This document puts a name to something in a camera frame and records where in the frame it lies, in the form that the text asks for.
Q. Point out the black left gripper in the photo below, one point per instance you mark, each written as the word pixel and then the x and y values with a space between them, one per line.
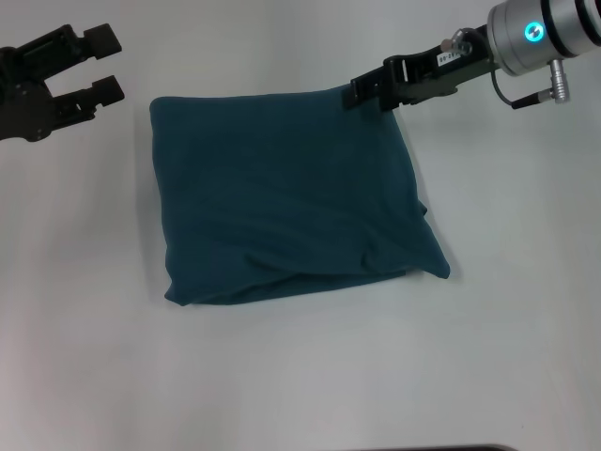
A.
pixel 21 103

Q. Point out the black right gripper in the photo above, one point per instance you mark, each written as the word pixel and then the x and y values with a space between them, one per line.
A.
pixel 436 70

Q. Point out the teal t-shirt with cream print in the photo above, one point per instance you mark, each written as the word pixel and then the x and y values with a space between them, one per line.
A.
pixel 291 188

